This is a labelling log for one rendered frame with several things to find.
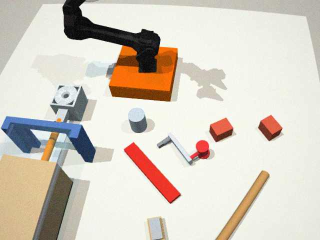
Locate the grey cylinder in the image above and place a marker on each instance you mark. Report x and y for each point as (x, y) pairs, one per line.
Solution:
(137, 120)

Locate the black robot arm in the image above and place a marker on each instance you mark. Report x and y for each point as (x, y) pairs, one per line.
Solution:
(146, 43)

